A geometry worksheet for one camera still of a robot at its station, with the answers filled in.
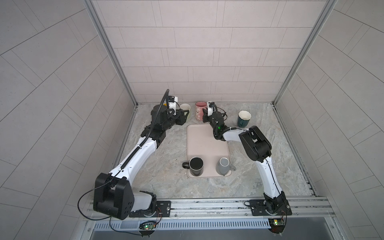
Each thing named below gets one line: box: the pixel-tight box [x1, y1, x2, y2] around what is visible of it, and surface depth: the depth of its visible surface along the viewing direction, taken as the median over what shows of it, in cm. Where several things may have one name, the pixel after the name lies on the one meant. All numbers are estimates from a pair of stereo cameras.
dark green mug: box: [237, 110, 252, 128], surface depth 99 cm
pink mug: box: [195, 101, 208, 121], surface depth 102 cm
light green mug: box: [180, 103, 191, 120], surface depth 104 cm
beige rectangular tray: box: [187, 123, 230, 177], surface depth 93 cm
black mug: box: [182, 156, 204, 177], surface depth 79 cm
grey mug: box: [215, 157, 237, 176], surface depth 81 cm
